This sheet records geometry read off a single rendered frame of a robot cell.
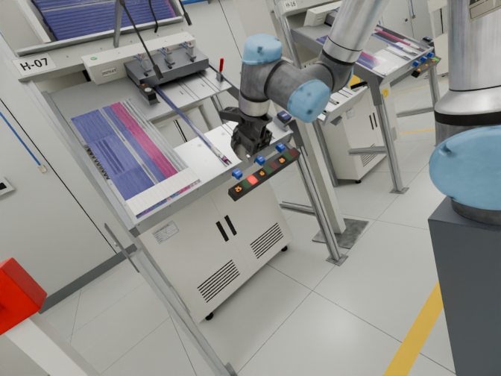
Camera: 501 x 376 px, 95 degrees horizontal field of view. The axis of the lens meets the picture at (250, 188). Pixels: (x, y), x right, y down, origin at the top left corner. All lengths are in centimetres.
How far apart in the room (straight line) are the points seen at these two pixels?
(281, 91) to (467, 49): 25
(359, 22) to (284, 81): 16
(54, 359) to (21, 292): 24
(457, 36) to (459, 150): 12
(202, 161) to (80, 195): 198
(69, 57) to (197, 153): 68
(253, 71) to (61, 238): 252
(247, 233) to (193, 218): 31
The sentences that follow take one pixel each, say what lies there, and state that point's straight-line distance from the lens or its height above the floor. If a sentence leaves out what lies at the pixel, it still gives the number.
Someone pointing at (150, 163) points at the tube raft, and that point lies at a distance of 85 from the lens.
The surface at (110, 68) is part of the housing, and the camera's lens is 122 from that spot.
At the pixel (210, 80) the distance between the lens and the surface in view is 121.
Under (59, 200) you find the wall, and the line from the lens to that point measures 273.
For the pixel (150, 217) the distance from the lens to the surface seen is 74.
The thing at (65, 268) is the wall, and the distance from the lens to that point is 286.
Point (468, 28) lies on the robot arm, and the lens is 36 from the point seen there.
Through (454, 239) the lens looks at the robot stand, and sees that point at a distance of 60.
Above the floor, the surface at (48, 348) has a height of 50.
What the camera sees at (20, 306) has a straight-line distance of 95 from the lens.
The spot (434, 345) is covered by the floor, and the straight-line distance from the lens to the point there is 106.
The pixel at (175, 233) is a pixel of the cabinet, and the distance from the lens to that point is 111.
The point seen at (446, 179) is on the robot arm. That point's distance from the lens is 38.
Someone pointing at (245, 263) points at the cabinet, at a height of 15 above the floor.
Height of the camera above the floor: 89
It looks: 19 degrees down
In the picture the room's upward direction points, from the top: 25 degrees counter-clockwise
